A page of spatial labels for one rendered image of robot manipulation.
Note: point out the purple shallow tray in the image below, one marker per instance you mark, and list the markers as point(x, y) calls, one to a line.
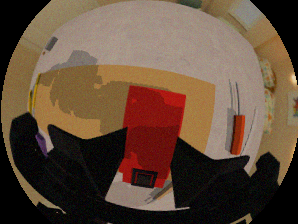
point(43, 145)

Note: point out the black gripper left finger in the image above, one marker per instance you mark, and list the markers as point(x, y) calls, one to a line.
point(100, 157)

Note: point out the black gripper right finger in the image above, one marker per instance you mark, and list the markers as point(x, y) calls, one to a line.
point(192, 171)

